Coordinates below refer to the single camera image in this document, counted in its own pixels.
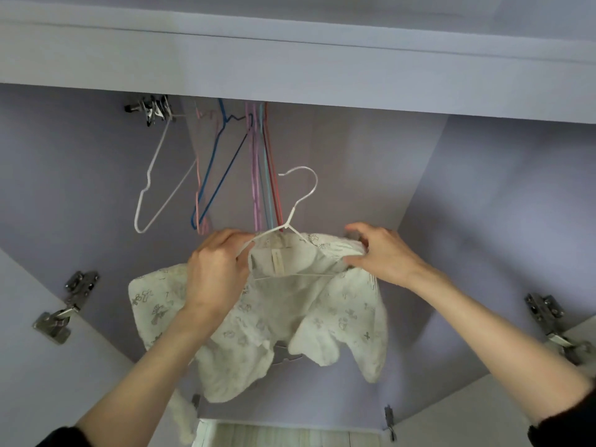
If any person's black right sleeve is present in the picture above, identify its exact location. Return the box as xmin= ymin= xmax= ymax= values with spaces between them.
xmin=528 ymin=386 xmax=596 ymax=447

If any grey wardrobe shelf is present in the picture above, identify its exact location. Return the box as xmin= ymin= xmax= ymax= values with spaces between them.
xmin=0 ymin=0 xmax=596 ymax=125

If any person's left hand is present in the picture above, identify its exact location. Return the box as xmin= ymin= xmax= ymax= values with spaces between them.
xmin=184 ymin=228 xmax=257 ymax=339

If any metal clip hanger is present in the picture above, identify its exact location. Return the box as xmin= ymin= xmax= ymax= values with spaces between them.
xmin=124 ymin=94 xmax=175 ymax=127

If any person's black left sleeve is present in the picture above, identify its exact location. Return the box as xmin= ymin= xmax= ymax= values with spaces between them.
xmin=37 ymin=425 xmax=94 ymax=447

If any beige printed shirt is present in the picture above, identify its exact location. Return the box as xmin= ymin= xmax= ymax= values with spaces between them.
xmin=129 ymin=232 xmax=391 ymax=447

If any person's right hand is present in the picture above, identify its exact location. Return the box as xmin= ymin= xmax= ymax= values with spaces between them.
xmin=343 ymin=222 xmax=431 ymax=294

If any person's right forearm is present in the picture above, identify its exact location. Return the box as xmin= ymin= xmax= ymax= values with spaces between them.
xmin=408 ymin=267 xmax=595 ymax=427

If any person's left forearm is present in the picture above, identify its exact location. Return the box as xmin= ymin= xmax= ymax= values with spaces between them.
xmin=76 ymin=307 xmax=217 ymax=447

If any grey wooden wardrobe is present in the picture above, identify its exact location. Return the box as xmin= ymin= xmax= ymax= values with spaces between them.
xmin=0 ymin=0 xmax=596 ymax=447

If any bunch of coloured wire hangers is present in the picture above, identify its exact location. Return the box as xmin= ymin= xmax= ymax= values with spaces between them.
xmin=191 ymin=99 xmax=281 ymax=233

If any person's black sleeve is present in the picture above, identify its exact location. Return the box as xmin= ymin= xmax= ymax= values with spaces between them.
xmin=37 ymin=425 xmax=94 ymax=447
xmin=528 ymin=386 xmax=596 ymax=447

